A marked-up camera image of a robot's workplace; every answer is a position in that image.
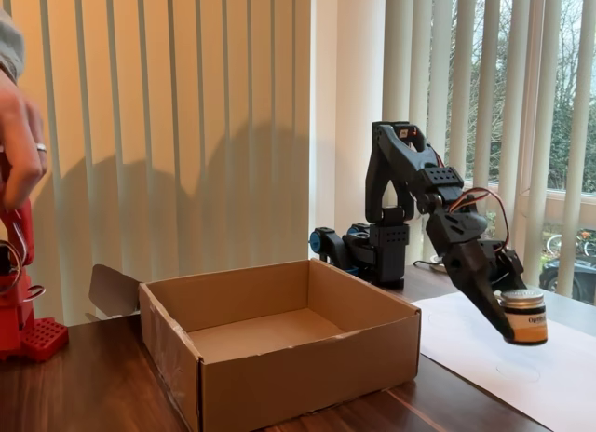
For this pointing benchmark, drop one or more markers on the dark parked car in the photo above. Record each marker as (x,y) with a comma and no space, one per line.
(565,278)

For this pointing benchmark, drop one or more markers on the person's hand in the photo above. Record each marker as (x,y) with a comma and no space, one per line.
(21,143)

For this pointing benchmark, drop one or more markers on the red leader arm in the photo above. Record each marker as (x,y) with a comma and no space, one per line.
(14,311)

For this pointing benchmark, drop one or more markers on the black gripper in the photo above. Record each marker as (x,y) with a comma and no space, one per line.
(470,264)

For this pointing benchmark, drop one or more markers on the small jar with silver lid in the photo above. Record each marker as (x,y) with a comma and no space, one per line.
(531,320)

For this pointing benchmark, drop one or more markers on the blue table clamp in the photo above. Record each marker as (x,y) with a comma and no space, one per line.
(317,241)

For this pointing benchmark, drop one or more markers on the parked bicycle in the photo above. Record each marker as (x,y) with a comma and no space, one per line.
(582,243)

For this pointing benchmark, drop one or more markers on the white vertical blinds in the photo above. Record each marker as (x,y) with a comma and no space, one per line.
(437,55)

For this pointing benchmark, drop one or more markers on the cream vertical blinds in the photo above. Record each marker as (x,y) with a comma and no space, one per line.
(139,78)

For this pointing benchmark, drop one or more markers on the white paper sheet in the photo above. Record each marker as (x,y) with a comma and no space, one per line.
(465,353)

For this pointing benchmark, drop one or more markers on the open cardboard box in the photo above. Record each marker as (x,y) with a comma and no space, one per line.
(302,381)

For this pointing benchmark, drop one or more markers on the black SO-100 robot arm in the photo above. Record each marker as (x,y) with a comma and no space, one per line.
(396,148)

